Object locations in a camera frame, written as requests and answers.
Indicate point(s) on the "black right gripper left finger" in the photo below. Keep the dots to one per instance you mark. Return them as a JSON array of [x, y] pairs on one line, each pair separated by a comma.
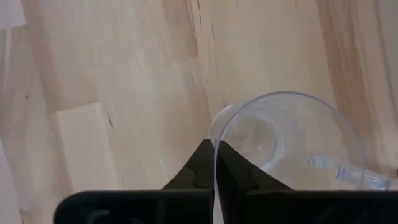
[[186, 205]]

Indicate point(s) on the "clear glass cup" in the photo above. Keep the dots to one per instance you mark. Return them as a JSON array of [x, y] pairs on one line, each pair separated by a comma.
[[280, 124]]

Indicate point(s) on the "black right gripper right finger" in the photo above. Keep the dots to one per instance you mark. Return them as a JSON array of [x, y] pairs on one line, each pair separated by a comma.
[[264, 205]]

